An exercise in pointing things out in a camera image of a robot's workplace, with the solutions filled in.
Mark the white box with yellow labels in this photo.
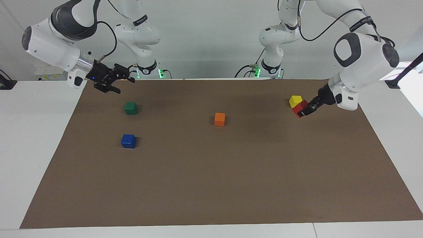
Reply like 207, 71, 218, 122
34, 64, 71, 81

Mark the blue cube block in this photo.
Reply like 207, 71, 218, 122
121, 134, 137, 148

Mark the brown table mat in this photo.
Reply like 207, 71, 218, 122
19, 79, 423, 229

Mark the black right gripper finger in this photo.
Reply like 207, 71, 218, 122
114, 64, 135, 83
94, 83, 120, 94

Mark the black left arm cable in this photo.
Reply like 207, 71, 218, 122
297, 0, 396, 47

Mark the black left base cable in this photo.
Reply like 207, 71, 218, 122
235, 48, 266, 78

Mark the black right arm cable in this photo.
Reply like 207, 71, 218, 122
96, 0, 130, 63

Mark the red cube block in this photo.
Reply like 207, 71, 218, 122
292, 100, 309, 118

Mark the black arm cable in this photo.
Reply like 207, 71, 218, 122
297, 0, 396, 47
96, 0, 130, 63

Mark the black stand with pole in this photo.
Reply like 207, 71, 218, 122
385, 52, 423, 89

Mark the black table clamp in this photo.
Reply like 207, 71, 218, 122
0, 69, 18, 90

